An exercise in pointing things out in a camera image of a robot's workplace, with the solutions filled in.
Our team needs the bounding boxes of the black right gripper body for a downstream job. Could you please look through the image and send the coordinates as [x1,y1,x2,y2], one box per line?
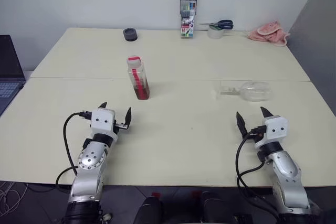
[245,125,267,141]

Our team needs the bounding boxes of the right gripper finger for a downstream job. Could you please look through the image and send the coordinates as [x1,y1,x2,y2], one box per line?
[236,111,248,138]
[260,106,274,119]

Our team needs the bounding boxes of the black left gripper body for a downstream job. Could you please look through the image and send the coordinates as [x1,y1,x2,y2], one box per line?
[112,119,129,134]

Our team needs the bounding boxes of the clear wine glass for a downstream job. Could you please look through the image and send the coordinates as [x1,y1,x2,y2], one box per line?
[212,81,274,103]

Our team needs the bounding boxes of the clear bottle with red label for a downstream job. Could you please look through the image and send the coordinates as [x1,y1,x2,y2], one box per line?
[127,60,151,101]

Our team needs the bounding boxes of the white bottle cap red tape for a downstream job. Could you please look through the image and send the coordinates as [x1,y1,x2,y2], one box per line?
[127,55,143,71]

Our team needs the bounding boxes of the black round lid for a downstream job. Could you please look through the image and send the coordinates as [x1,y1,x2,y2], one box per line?
[122,27,139,42]

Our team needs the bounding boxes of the pink cloth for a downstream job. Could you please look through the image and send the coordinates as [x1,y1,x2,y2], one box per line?
[248,20,291,48]

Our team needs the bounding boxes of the dark rounded shape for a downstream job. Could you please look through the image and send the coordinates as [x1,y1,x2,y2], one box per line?
[133,196,165,224]
[201,191,237,224]

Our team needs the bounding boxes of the grey partition panel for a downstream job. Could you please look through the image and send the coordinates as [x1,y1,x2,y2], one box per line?
[287,0,336,119]

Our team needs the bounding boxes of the clear tape roll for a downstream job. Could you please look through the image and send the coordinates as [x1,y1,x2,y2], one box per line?
[207,24,225,40]

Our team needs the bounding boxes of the dark laptop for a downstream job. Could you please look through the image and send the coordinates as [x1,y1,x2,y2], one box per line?
[0,34,27,116]

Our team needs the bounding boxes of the marker pen set case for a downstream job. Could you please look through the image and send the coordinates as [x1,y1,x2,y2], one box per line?
[180,0,198,40]

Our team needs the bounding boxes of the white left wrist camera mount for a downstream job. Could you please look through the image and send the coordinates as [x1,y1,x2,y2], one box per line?
[90,108,118,141]

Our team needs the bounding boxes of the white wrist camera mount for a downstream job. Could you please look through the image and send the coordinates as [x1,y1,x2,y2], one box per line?
[90,108,118,141]
[253,115,288,150]

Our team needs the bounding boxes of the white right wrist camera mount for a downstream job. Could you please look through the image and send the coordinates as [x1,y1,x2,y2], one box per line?
[253,115,288,150]

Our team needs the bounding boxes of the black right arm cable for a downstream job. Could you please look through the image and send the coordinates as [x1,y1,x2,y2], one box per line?
[235,126,280,217]

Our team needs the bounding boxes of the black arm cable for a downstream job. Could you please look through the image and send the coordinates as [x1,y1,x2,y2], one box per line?
[235,126,280,217]
[55,110,92,187]

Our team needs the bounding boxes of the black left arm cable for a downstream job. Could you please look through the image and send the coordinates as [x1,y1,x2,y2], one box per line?
[55,110,92,187]

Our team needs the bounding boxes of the blue handled scissors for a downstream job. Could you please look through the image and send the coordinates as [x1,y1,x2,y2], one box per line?
[198,19,234,30]

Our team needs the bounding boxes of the white floor cable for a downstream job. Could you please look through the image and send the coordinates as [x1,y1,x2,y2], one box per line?
[0,180,29,217]

